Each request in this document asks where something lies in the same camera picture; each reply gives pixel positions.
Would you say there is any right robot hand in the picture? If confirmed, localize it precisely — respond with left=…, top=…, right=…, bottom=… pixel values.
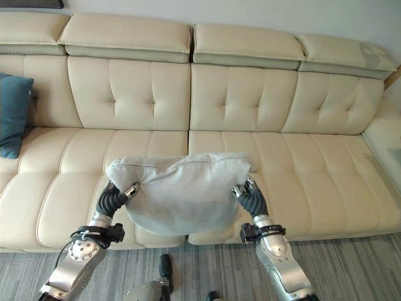
left=231, top=176, right=269, bottom=218

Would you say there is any light grey cushion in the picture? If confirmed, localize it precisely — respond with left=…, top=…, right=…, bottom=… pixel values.
left=105, top=151, right=256, bottom=236

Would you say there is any cream leather sofa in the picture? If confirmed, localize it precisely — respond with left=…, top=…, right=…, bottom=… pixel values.
left=0, top=11, right=401, bottom=253

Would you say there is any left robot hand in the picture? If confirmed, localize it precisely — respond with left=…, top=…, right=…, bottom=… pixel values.
left=95, top=180, right=140, bottom=219

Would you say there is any silver robot leg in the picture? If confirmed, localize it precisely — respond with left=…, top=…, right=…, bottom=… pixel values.
left=125, top=254, right=174, bottom=301

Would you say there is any teal cushion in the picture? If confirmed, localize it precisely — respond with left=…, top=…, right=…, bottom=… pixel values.
left=0, top=73, right=35, bottom=159

